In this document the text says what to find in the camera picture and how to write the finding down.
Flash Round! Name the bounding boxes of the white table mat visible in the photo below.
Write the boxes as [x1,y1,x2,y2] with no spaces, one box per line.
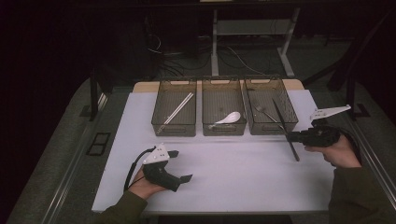
[92,89,370,214]

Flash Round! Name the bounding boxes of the left hand-held gripper black cable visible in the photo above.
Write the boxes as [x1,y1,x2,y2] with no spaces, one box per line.
[123,147,157,191]

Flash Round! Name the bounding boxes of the person's left hand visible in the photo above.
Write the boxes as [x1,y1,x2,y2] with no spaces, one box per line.
[128,166,166,200]

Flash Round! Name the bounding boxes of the white chopstick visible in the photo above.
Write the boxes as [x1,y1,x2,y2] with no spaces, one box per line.
[158,92,195,135]
[156,91,193,133]

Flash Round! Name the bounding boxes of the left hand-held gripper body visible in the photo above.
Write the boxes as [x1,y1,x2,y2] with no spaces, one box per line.
[142,143,181,192]

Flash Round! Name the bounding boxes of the right hand-held gripper black cable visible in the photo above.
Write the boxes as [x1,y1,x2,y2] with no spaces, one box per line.
[338,127,363,164]

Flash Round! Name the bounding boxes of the metal fork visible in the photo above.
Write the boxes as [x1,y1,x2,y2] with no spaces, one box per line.
[254,105,278,124]

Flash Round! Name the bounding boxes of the white metal desk frame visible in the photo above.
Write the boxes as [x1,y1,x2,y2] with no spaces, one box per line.
[210,7,302,78]

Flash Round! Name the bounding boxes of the smoky transparent plastic bin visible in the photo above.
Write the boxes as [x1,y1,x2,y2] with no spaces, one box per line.
[201,77,248,136]
[243,76,299,136]
[151,77,198,137]

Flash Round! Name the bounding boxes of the black metal stand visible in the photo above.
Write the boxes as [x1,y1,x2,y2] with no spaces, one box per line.
[303,8,396,121]

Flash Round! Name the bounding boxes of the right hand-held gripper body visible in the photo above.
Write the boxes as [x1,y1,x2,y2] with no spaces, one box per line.
[299,105,352,147]

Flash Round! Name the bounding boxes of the person's right hand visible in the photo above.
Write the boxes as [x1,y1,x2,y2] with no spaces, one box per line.
[304,135,362,169]

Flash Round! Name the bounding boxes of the hand-held gripper black cable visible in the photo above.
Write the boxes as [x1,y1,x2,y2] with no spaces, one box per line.
[338,127,363,164]
[123,147,157,191]

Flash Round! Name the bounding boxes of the white floor cable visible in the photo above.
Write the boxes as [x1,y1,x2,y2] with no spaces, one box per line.
[225,46,265,76]

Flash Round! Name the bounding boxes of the white ceramic spoon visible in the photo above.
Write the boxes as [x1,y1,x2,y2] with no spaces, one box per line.
[214,111,242,126]

